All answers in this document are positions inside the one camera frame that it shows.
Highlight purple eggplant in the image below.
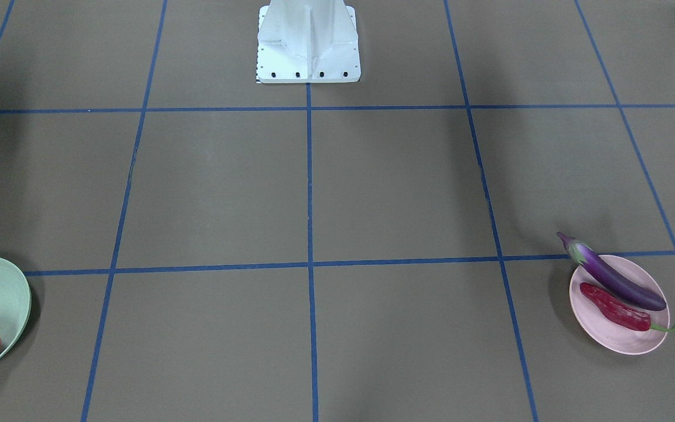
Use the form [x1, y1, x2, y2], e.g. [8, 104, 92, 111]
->
[557, 232, 667, 311]

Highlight red chili pepper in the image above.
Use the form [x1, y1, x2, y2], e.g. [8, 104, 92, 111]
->
[579, 282, 675, 333]

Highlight pink plate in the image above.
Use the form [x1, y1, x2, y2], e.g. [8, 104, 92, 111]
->
[568, 254, 668, 355]

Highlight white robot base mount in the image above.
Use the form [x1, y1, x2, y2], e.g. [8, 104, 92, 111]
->
[255, 1, 362, 84]

